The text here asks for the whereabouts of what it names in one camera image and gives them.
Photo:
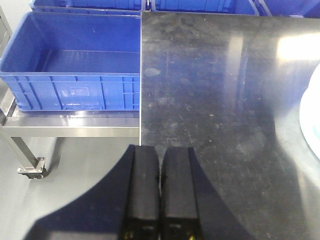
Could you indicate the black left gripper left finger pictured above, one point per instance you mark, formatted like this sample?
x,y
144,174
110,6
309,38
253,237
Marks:
x,y
123,205

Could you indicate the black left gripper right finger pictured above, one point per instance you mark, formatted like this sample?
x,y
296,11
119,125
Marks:
x,y
191,208

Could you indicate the light blue plate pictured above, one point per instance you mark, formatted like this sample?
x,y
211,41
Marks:
x,y
309,113

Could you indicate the blue low side crate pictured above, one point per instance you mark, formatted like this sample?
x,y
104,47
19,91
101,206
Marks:
x,y
70,62

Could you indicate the blue crate behind left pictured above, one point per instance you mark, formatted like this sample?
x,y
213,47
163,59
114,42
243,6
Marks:
x,y
92,7

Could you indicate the blue crate behind right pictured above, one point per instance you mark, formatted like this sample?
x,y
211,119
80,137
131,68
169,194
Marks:
x,y
234,7

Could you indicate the blue crate far right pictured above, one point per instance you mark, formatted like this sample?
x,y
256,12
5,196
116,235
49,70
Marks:
x,y
291,8

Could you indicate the steel side cart frame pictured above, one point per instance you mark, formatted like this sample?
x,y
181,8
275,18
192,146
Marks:
x,y
62,125

